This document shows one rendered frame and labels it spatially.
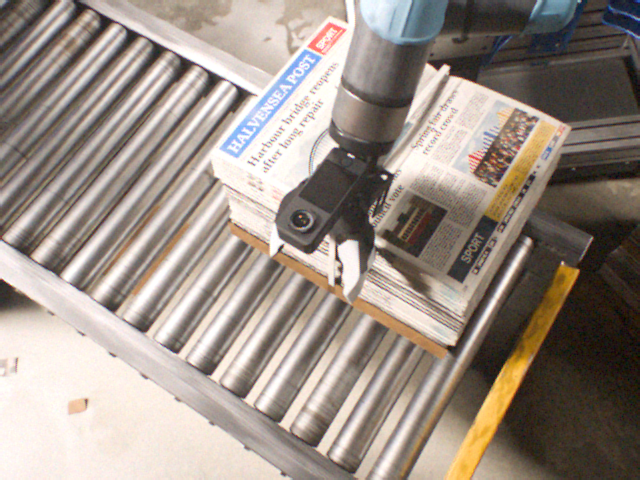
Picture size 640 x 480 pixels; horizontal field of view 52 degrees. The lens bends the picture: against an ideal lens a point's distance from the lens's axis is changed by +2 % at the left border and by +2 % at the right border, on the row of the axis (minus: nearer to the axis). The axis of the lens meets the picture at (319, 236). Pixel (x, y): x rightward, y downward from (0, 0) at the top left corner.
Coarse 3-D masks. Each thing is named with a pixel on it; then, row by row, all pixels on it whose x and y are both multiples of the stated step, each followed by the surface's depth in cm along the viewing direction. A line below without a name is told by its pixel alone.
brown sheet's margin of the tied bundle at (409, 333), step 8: (352, 304) 95; (360, 304) 93; (368, 304) 91; (368, 312) 94; (376, 312) 92; (384, 320) 93; (392, 320) 91; (392, 328) 93; (400, 328) 92; (408, 328) 90; (408, 336) 92; (416, 336) 90; (424, 336) 89; (424, 344) 91; (432, 344) 89; (432, 352) 92; (440, 352) 90
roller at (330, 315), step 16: (320, 304) 101; (336, 304) 100; (320, 320) 99; (336, 320) 100; (304, 336) 99; (320, 336) 98; (288, 352) 99; (304, 352) 97; (320, 352) 98; (288, 368) 97; (304, 368) 97; (272, 384) 96; (288, 384) 96; (304, 384) 98; (256, 400) 96; (272, 400) 95; (288, 400) 96; (272, 416) 95
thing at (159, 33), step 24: (72, 0) 128; (96, 0) 127; (120, 0) 127; (120, 24) 125; (144, 24) 124; (168, 24) 124; (168, 48) 121; (192, 48) 121; (216, 48) 121; (216, 72) 119; (240, 72) 118; (264, 72) 118; (552, 216) 103; (552, 240) 101; (576, 240) 101; (528, 264) 110; (552, 264) 106; (576, 264) 101
